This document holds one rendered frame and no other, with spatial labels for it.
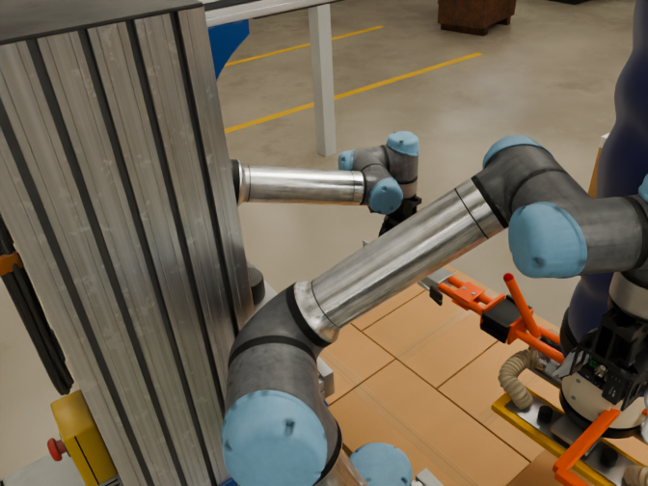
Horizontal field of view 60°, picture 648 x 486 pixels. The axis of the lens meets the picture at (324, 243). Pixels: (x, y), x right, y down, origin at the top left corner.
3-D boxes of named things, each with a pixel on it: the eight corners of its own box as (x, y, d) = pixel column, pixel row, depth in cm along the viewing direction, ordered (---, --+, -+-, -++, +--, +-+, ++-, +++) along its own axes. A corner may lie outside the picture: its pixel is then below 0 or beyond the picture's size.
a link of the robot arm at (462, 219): (267, 351, 87) (555, 172, 73) (267, 408, 78) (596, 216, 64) (215, 309, 81) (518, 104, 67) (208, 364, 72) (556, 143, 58)
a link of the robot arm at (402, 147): (379, 132, 134) (413, 126, 135) (379, 173, 140) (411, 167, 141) (390, 145, 127) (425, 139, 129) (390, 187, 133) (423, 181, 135)
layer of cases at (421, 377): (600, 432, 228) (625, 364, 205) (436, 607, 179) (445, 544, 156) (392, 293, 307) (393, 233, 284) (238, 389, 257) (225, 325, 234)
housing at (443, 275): (453, 285, 145) (455, 272, 142) (436, 297, 142) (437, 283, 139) (433, 273, 150) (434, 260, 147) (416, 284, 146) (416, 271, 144)
